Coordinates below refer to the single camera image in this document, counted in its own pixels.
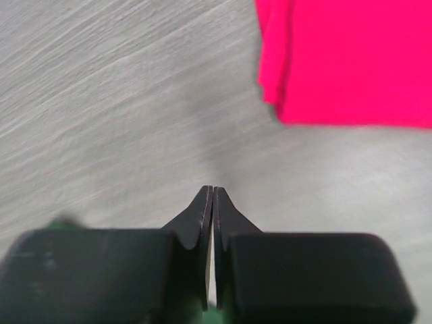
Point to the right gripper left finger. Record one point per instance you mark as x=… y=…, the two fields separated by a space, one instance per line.
x=69 y=273

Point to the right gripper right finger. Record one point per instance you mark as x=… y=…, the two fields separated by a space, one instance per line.
x=264 y=277

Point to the white and green t shirt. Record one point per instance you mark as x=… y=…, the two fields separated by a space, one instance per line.
x=210 y=316

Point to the folded magenta t shirt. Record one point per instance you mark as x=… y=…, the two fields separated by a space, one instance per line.
x=346 y=63

